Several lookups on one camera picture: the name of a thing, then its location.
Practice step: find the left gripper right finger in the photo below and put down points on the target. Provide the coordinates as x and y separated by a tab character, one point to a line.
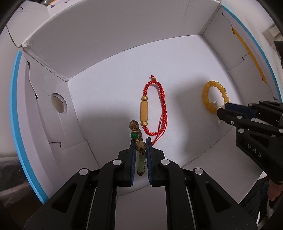
166	173

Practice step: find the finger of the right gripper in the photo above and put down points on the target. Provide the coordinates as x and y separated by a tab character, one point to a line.
234	119
239	108

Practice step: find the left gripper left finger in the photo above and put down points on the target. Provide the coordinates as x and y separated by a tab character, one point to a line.
116	173

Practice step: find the white cardboard shoe box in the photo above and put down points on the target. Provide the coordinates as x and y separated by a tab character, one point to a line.
80	76

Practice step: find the right hand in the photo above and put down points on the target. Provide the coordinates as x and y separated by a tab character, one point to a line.
274	190

